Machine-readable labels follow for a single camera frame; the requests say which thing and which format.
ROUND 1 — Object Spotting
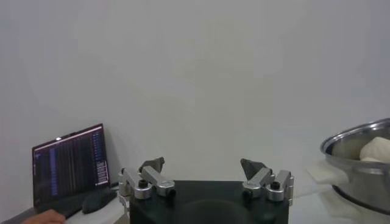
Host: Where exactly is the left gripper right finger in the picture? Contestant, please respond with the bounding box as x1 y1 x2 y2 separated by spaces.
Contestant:
239 158 295 205

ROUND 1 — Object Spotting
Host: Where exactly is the black laptop with code screen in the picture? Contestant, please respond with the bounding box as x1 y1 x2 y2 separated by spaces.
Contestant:
32 123 118 219

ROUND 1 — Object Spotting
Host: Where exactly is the white steamed baozi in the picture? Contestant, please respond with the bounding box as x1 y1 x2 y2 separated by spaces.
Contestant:
359 136 390 163

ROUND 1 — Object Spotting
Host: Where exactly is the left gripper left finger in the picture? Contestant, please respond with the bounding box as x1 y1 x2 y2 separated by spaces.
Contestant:
118 156 177 212

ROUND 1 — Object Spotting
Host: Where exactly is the stainless steel steamer pot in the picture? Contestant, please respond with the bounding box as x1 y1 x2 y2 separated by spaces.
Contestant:
319 117 390 215

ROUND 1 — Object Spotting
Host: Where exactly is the white side table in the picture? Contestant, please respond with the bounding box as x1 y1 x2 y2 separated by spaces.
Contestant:
0 194 130 224

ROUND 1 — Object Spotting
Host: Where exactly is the black computer mouse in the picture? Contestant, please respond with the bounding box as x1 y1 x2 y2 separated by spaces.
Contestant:
81 189 118 215

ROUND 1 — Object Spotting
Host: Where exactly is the person's bare hand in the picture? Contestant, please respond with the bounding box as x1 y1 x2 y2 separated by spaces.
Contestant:
21 209 67 224

